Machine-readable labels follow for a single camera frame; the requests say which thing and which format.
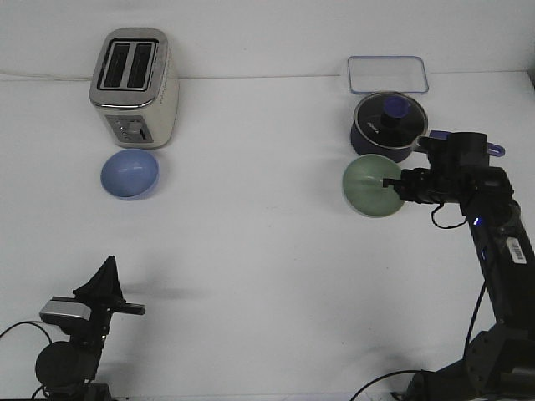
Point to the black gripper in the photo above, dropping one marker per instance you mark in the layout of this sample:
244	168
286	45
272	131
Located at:
426	186
103	295

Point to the green bowl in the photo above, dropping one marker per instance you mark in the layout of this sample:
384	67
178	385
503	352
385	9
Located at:
363	189

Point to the blue bowl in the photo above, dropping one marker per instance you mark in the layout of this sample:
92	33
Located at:
130	174

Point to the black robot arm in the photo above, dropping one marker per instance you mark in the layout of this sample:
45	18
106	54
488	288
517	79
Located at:
497	363
67	369

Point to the glass pot lid blue knob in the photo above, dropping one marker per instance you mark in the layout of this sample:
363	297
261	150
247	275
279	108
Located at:
390	120

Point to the clear container blue rim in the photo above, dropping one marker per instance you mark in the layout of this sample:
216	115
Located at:
370	74

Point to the cream and steel toaster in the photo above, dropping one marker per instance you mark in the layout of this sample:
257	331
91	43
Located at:
135	89

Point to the blue saucepan with handle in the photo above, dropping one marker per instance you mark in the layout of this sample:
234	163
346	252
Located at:
363	147

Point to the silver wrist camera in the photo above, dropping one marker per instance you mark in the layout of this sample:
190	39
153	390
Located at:
60	312

